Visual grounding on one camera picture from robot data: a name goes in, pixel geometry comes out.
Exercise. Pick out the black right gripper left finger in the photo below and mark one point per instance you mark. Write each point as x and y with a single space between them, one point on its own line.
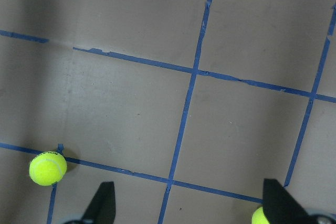
102 208

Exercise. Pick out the middle tennis ball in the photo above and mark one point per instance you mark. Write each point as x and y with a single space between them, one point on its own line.
47 168

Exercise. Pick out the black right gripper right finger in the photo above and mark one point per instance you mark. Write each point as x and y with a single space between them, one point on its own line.
280 207

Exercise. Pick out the brown paper table cover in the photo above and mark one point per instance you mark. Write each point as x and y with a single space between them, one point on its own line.
186 105

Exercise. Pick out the tennis ball near right base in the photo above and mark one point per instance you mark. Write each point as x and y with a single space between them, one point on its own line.
259 217

